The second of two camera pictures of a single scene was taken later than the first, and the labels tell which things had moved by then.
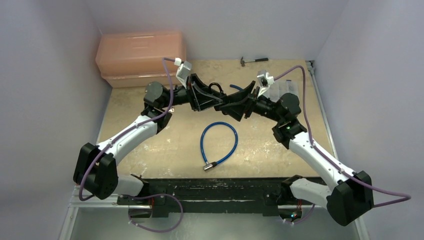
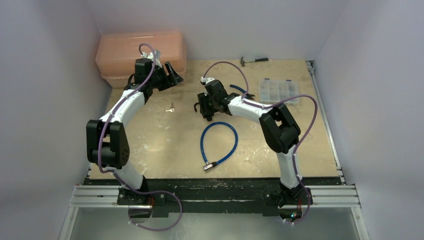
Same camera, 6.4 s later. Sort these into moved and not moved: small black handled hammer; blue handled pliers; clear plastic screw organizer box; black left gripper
Moved: black left gripper
Not moved: blue handled pliers; small black handled hammer; clear plastic screw organizer box
